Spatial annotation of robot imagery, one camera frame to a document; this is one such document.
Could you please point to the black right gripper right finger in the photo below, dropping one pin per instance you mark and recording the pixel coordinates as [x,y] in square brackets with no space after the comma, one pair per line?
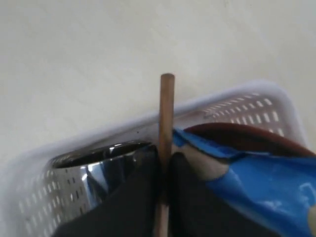
[195,211]

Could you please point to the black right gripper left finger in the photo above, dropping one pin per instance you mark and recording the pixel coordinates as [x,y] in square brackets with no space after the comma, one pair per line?
[128,212]

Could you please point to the wooden chopstick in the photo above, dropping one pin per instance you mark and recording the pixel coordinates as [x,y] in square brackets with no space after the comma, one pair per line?
[166,113]

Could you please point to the blue chips bag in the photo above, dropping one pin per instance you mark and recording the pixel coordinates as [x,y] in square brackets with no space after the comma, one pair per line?
[276,191]

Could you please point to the brown wooden plate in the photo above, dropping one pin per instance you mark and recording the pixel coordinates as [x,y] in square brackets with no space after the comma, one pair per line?
[248,138]

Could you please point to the white perforated plastic basket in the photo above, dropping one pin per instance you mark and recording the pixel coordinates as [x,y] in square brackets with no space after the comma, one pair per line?
[35,199]

